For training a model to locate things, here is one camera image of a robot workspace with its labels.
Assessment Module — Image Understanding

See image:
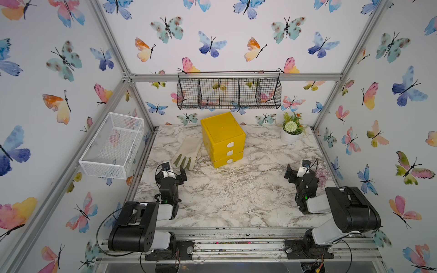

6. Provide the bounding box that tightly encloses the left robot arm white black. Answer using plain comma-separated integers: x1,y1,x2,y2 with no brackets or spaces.
108,162,187,260

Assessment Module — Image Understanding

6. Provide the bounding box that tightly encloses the yellow three-drawer box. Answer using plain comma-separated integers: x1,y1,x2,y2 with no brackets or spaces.
201,112,246,168

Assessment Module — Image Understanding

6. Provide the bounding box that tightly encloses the beige green work glove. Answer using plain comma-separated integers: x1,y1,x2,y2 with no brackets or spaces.
171,136,203,170

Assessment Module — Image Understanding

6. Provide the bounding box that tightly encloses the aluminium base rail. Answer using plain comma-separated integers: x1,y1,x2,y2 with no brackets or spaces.
97,226,385,273

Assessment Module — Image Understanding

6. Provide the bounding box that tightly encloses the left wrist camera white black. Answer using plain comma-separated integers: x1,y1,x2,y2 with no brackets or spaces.
160,162,175,178

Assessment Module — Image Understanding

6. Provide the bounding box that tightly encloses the white mesh wall basket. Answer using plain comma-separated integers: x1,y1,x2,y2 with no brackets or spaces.
79,112,145,179

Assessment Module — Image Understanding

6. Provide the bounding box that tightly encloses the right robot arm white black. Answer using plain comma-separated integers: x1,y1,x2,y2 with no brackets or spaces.
284,165,381,259

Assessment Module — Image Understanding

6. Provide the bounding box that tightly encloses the pink artificial flower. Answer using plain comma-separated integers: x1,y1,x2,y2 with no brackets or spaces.
315,169,332,188

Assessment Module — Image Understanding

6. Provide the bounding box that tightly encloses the white pot with green plant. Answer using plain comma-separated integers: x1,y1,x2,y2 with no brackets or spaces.
281,113,305,144

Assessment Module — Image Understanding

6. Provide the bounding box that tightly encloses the black wire wall basket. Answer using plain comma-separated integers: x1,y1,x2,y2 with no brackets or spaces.
176,71,282,110

